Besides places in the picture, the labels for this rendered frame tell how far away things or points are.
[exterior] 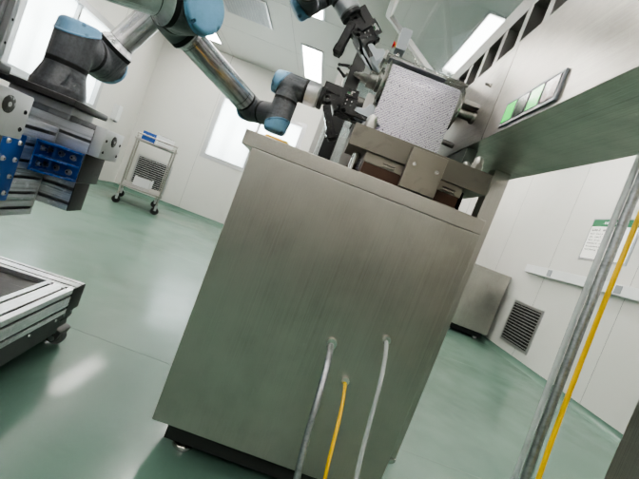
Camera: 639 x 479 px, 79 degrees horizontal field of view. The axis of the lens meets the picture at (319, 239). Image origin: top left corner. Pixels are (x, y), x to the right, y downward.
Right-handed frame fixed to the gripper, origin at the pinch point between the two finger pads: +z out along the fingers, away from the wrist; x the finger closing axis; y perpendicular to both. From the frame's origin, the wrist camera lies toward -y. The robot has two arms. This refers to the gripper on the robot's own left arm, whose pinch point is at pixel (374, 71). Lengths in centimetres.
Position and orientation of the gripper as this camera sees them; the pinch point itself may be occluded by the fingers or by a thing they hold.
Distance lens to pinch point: 141.6
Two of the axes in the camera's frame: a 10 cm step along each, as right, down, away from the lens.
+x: 0.0, -0.5, 10.0
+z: 4.9, 8.7, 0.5
